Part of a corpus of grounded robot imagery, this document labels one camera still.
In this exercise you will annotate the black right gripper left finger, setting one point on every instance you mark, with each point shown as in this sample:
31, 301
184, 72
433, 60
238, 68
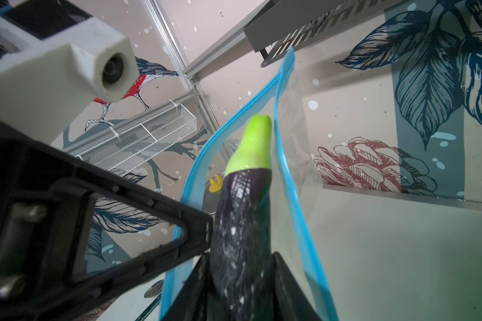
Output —
191, 303

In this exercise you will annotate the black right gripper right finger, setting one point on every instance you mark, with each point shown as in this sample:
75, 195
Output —
289, 301

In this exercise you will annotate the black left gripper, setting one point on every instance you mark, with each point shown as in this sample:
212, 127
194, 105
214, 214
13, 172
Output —
73, 237

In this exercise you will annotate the yellow pot with lid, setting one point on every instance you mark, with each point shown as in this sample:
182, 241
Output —
216, 183

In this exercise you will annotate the pink handled spoon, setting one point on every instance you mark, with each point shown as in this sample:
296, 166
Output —
155, 290

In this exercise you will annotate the white wire mesh basket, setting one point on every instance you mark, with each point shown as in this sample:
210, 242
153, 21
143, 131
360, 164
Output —
129, 149

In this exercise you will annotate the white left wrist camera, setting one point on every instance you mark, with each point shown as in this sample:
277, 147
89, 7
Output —
55, 59

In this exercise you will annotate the black hanging wire shelf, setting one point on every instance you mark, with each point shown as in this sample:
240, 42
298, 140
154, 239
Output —
283, 25

